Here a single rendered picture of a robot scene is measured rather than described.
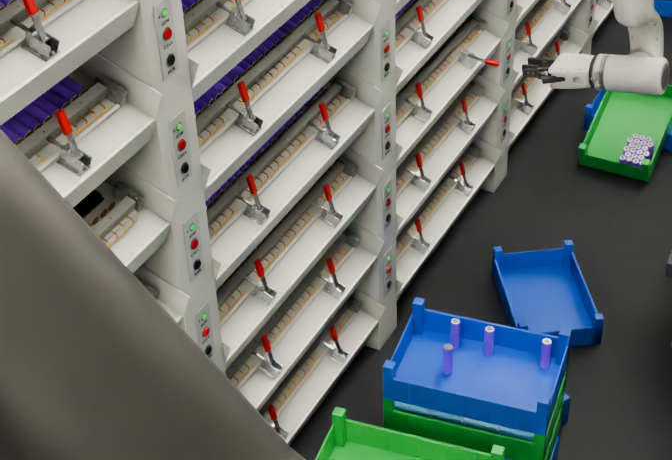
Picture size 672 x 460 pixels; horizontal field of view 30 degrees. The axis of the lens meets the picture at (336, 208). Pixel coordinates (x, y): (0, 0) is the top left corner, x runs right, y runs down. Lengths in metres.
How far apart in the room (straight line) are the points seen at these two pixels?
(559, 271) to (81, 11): 1.80
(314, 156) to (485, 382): 0.54
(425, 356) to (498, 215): 1.07
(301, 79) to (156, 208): 0.45
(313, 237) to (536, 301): 0.79
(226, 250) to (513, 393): 0.58
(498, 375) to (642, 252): 1.05
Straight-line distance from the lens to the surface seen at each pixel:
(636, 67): 2.91
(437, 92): 2.97
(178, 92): 1.90
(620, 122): 3.69
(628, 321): 3.11
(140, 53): 1.82
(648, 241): 3.36
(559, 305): 3.13
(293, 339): 2.59
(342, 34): 2.42
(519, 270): 3.22
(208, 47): 2.01
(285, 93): 2.25
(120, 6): 1.75
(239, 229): 2.24
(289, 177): 2.36
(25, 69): 1.63
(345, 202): 2.62
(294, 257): 2.48
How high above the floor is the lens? 2.06
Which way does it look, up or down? 37 degrees down
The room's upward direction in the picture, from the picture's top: 2 degrees counter-clockwise
